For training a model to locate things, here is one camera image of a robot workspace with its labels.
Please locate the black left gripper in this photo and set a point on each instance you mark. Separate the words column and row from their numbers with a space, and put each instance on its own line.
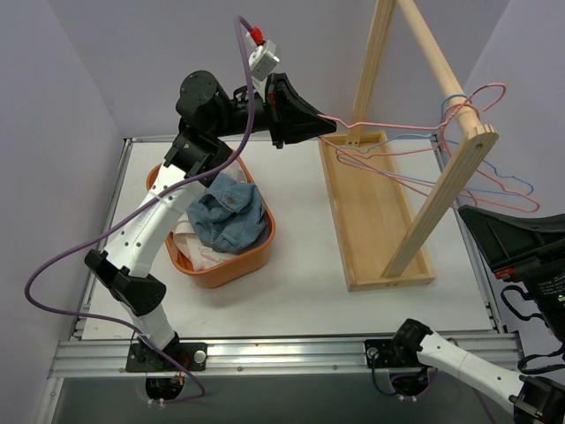
column 277, row 110

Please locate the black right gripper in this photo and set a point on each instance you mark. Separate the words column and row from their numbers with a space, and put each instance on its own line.
column 516, row 263

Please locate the pink wire hanger front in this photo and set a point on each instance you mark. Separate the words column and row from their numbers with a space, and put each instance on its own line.
column 461, row 167

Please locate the pink wire hanger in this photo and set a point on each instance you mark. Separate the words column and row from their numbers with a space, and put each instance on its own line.
column 461, row 167
column 453, row 107

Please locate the white ruffled skirt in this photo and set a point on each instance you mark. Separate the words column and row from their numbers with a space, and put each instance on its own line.
column 186, row 240

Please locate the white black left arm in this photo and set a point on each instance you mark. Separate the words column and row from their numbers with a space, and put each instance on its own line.
column 207, row 114

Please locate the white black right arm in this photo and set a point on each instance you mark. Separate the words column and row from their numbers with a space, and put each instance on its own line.
column 526, row 393

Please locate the wooden clothes rack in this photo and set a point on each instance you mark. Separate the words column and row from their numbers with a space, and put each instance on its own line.
column 381, row 239

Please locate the orange plastic basket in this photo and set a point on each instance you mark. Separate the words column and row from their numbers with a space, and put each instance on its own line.
column 232, row 269

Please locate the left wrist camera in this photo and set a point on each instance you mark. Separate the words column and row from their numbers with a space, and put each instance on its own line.
column 265, row 55

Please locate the aluminium mounting rail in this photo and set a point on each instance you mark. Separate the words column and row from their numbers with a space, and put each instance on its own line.
column 275, row 356

